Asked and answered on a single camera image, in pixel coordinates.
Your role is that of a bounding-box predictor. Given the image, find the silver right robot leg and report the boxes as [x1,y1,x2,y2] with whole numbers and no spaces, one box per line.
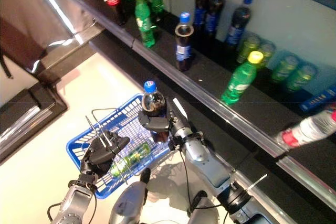
[187,191,220,224]

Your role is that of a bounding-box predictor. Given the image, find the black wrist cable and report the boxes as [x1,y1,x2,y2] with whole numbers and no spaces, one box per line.
[178,150,232,224]
[47,197,98,224]

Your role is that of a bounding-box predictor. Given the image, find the brown end panel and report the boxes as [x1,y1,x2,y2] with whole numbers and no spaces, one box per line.
[0,0,77,75]

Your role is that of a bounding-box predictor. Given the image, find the blue plastic shopping basket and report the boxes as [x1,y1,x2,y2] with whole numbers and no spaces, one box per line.
[65,92,179,200]

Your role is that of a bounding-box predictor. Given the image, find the clear water bottle red label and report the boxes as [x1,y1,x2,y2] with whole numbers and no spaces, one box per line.
[272,108,336,151]

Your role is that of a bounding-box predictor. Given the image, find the silver left robot leg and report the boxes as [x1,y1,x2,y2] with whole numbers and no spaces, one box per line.
[109,167,152,224]

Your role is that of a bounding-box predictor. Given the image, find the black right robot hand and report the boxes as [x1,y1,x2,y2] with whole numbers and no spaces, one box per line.
[138,98,197,141]

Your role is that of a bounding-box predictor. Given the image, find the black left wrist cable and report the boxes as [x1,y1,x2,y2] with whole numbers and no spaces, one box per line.
[47,197,98,224]

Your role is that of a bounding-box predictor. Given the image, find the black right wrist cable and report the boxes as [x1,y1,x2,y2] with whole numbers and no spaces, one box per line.
[178,150,232,224]

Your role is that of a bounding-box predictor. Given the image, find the narrow blue cookie box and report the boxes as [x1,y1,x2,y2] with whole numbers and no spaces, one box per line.
[299,86,336,112]

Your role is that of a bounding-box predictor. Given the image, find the dark stone plinth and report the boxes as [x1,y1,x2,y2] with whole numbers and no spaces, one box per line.
[31,28,104,83]

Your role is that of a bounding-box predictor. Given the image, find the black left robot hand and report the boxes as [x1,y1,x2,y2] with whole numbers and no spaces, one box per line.
[80,129,131,180]

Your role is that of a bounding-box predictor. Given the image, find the silver robot leg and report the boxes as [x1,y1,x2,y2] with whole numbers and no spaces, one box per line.
[109,167,152,224]
[187,191,220,224]

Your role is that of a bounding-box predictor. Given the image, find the black display unit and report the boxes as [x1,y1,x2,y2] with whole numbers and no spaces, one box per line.
[0,82,68,167]

